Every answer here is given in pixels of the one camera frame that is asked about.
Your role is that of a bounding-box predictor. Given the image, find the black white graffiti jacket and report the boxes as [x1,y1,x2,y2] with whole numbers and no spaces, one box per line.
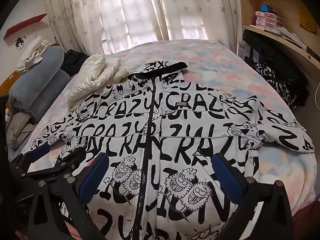
[32,61,315,239]

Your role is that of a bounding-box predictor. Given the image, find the white folded clothes pile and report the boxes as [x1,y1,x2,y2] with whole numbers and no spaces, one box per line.
[16,36,52,74]

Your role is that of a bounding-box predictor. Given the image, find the grey pillow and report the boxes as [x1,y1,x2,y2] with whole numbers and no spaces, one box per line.
[7,112,35,150]

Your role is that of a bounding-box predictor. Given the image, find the blue rolled duvet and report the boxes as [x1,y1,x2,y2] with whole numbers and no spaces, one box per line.
[9,46,71,122]

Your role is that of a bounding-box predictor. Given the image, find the orange wooden headboard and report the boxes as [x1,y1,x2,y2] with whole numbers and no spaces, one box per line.
[0,71,22,95]

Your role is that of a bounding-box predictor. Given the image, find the cream puffer jacket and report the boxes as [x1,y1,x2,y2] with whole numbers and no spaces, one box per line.
[66,54,130,112]

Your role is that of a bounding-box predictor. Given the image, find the black garment near curtain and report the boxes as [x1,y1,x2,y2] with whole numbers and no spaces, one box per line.
[60,49,89,77]

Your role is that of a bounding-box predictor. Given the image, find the black white patterned cloth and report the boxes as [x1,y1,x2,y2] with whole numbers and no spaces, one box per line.
[251,62,310,110]

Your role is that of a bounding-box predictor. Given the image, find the pastel patterned bed blanket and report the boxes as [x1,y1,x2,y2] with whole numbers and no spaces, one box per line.
[24,40,317,212]

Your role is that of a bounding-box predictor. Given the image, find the white floral curtain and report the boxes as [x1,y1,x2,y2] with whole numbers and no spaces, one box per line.
[44,0,241,55]

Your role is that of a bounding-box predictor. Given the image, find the wooden desk shelf unit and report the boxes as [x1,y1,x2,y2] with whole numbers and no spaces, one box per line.
[236,0,320,86]

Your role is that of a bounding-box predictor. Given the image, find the pink storage boxes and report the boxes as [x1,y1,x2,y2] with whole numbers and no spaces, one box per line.
[253,11,284,27]

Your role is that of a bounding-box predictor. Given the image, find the cartoon face wall sticker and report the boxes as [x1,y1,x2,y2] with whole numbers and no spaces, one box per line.
[15,36,27,51]

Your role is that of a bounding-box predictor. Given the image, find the white cable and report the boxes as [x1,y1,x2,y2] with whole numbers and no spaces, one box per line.
[314,81,320,107]

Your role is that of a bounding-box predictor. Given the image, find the red wall shelf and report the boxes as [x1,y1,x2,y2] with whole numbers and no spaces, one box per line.
[3,14,47,40]

